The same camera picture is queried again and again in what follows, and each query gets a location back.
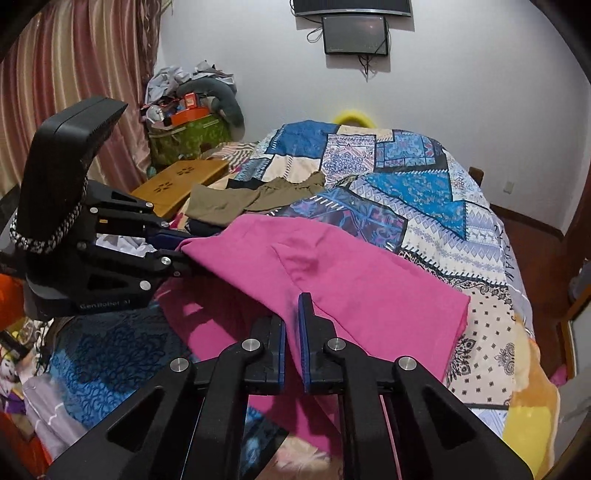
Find patchwork printed bedspread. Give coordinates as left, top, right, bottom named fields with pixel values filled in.
left=23, top=120, right=561, bottom=480

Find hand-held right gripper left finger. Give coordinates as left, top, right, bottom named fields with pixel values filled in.
left=46, top=316, right=287, bottom=480

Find braided wrist cord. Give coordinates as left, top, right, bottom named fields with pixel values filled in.
left=9, top=178, right=89, bottom=253

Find pile of pale clothes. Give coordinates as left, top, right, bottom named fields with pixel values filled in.
left=145, top=60, right=238, bottom=108

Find large wall television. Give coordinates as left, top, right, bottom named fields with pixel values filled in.
left=292, top=0, right=413, bottom=18

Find yellow fleece blanket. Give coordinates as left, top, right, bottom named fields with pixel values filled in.
left=502, top=318, right=561, bottom=462

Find wooden lap tray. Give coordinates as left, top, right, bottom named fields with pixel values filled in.
left=130, top=159, right=230, bottom=219

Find green fabric bag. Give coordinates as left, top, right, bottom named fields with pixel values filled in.
left=148, top=113, right=232, bottom=169

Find dark navy garment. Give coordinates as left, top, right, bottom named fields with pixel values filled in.
left=187, top=217, right=232, bottom=239

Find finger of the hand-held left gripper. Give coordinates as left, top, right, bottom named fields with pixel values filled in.
left=88, top=181, right=191, bottom=248
left=88, top=244, right=197, bottom=294

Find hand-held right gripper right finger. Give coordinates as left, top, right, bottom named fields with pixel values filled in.
left=298, top=292, right=533, bottom=480

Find grey plush cushion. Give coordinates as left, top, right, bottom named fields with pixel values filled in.
left=178, top=76, right=245, bottom=128

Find yellow round object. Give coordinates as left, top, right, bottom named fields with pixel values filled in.
left=333, top=108, right=376, bottom=126

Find striped pink curtain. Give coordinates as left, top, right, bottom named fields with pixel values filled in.
left=0, top=0, right=174, bottom=199

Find olive brown garment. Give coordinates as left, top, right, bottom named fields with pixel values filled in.
left=187, top=172, right=328, bottom=227

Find orange box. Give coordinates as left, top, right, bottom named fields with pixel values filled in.
left=165, top=92, right=211, bottom=126

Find orange cloth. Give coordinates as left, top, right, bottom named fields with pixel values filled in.
left=0, top=272, right=28, bottom=334

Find wooden furniture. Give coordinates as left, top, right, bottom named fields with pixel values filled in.
left=556, top=268, right=591, bottom=381

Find pink pants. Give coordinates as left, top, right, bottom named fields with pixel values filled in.
left=157, top=215, right=471, bottom=462

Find small wall screen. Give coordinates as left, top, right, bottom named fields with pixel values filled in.
left=322, top=15, right=390, bottom=56

